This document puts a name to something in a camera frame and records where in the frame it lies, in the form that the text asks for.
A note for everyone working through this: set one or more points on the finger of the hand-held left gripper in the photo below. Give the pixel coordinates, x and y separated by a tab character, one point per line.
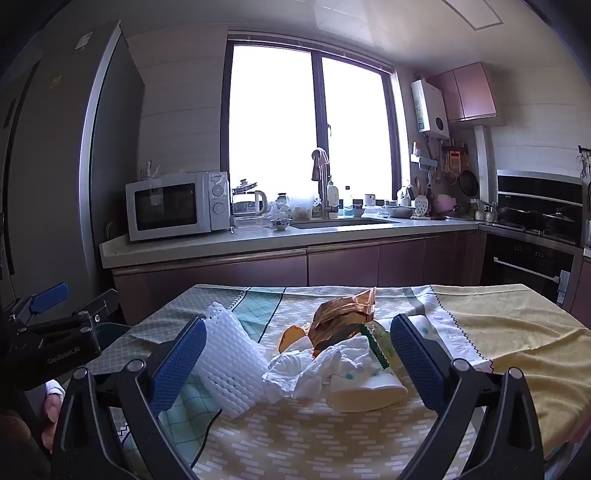
92	307
48	295

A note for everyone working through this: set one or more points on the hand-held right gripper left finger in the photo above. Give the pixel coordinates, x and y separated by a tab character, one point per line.
180	364

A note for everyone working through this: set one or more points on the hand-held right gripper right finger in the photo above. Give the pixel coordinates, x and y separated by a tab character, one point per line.
415	364

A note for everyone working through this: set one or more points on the dotted white paper cup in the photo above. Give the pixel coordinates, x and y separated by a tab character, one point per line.
364	394
422	325

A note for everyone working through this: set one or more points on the green snack wrapper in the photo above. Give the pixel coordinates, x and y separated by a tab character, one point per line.
376	346

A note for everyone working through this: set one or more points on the white foam fruit net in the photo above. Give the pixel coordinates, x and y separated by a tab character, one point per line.
226	360

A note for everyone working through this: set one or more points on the brown snack wrapper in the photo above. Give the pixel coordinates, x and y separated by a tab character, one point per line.
337	318

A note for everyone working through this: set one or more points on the orange peel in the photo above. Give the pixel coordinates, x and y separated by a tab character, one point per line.
287	339

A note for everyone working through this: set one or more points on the white tissue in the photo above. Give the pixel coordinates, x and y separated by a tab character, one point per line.
300	369

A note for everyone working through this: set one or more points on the white peel piece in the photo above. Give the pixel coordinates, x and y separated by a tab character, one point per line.
301	345

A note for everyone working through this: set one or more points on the person's left forearm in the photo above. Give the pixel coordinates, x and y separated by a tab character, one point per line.
18	447

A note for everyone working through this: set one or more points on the person's left hand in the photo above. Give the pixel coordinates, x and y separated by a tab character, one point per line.
51	410

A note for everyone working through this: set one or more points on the yellow towel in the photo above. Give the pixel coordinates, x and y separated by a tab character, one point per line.
508	332

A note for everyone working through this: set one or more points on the white kitchen countertop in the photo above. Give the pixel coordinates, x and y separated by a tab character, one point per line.
184	247

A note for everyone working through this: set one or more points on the grey refrigerator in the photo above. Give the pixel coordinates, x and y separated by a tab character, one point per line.
55	184

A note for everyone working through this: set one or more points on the pink base cabinets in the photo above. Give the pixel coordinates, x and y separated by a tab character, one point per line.
346	265

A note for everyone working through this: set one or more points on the white microwave oven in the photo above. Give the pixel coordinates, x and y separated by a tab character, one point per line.
175	207

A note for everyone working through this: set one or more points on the patterned green tablecloth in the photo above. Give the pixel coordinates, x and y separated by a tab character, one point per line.
300	438

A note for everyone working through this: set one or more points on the black built-in oven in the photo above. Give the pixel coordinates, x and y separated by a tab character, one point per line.
517	272

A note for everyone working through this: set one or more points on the white bowl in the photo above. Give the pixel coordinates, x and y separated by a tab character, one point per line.
399	211

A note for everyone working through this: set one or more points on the glass food container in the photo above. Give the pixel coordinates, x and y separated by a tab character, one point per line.
249	223

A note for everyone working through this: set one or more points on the white dotted utensil holder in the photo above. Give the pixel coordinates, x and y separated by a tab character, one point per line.
421	206

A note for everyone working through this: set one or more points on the steel kitchen sink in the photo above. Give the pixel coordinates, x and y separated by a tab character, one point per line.
341	223

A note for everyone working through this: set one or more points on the pink pot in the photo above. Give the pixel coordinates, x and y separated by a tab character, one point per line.
444	204

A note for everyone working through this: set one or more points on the white mug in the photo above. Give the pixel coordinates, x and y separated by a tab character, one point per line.
369	200

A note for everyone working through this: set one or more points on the blue patterned bowl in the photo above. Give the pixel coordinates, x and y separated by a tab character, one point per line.
280	224

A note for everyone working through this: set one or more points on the glass electric kettle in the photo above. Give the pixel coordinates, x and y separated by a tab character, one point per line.
247	203

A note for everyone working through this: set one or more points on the black wok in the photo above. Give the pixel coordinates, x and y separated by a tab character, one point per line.
515	216

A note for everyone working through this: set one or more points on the white soap bottle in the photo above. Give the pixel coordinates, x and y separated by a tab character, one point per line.
332	196

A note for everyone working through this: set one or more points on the steel kitchen faucet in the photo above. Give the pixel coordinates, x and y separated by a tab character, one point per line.
325	198

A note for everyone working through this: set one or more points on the black frying pan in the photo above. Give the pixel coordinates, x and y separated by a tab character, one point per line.
468	183

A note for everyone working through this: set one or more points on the clear plastic container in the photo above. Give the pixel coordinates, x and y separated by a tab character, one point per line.
302	207

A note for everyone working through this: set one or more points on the black cooking pot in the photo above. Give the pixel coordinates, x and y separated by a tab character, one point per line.
559	220

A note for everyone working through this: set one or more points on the black range hood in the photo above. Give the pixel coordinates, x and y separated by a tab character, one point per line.
535	184

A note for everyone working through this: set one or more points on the pink dishcloth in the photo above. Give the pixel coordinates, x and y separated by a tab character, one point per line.
319	161

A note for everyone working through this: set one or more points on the dark framed window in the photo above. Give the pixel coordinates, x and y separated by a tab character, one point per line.
272	129

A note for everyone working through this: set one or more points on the white water heater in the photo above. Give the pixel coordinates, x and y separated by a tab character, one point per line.
429	110

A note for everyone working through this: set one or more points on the ceiling light panel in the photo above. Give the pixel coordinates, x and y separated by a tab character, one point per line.
471	14

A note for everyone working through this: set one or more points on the pink wall cabinet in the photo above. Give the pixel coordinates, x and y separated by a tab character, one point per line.
466	92

